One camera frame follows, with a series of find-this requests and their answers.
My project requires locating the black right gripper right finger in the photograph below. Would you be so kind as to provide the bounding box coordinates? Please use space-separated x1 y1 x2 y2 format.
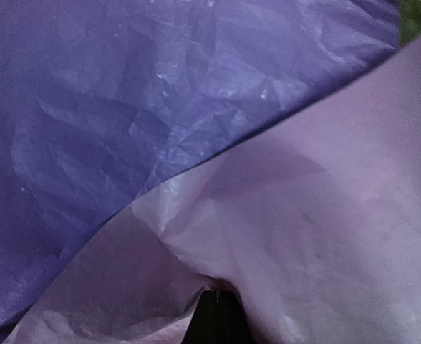
217 291 255 344

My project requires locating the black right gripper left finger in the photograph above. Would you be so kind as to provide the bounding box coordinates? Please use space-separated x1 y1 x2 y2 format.
183 290 218 344

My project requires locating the purple tissue paper sheet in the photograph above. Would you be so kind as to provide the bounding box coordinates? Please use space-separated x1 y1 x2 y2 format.
0 1 421 343

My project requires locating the pink flower bunch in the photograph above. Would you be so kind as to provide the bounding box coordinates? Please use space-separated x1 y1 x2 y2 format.
399 0 421 47

